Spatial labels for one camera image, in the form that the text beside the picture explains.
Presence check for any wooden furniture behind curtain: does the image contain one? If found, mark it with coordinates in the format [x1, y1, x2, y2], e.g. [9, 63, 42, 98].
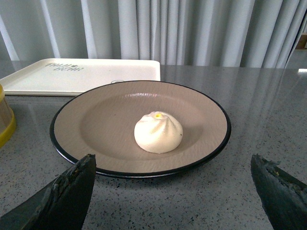
[295, 33, 307, 49]

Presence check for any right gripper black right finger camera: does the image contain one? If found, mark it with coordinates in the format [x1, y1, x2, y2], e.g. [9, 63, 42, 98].
[251, 155, 307, 230]

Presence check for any cream rectangular serving tray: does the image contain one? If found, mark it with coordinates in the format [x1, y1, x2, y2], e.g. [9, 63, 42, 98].
[0, 58, 161, 96]

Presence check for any yellow rimmed bamboo steamer basket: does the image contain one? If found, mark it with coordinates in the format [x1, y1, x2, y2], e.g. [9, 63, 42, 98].
[0, 85, 16, 147]

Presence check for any grey pleated curtain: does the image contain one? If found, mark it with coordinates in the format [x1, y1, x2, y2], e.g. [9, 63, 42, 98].
[0, 0, 307, 68]

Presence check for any beige plate with black rim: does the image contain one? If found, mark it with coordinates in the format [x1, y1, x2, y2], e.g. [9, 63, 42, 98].
[50, 80, 231, 178]

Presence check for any white steamed bun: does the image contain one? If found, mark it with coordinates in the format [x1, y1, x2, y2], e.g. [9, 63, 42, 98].
[134, 111, 183, 154]

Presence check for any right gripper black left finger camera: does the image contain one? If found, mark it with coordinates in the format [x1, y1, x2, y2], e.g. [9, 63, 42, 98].
[0, 154, 96, 230]

